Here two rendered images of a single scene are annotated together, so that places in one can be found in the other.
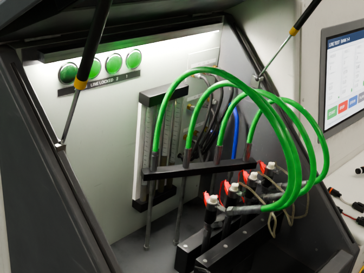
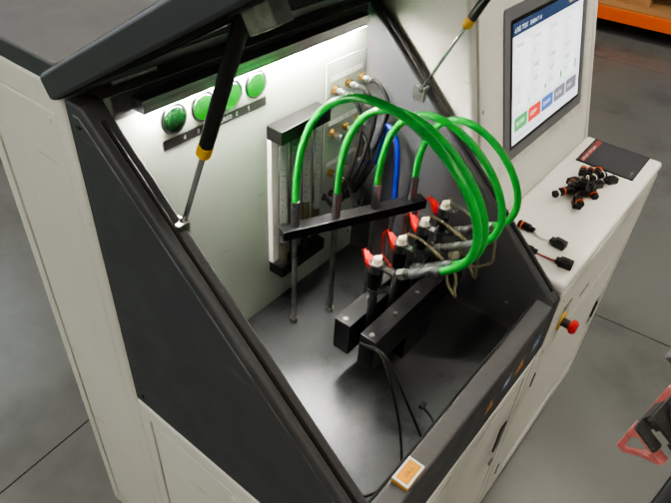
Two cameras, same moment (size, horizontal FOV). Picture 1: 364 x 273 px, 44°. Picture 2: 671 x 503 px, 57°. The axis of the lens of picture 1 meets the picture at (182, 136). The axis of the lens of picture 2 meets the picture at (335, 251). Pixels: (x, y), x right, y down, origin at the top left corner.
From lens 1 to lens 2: 0.12 m
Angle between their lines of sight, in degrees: 12
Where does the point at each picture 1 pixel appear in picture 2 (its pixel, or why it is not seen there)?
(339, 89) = (529, 88)
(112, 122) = (236, 170)
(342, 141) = (534, 156)
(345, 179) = (539, 206)
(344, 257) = (541, 309)
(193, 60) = (333, 71)
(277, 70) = (447, 75)
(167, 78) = (302, 101)
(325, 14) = not seen: outside the picture
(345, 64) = (537, 52)
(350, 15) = not seen: outside the picture
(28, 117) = (136, 193)
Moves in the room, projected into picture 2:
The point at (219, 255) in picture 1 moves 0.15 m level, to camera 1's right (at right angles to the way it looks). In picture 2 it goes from (388, 325) to (464, 326)
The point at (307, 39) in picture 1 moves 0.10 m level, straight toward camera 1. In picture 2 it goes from (485, 29) to (484, 47)
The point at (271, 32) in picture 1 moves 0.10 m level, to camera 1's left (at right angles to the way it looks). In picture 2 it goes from (436, 22) to (385, 20)
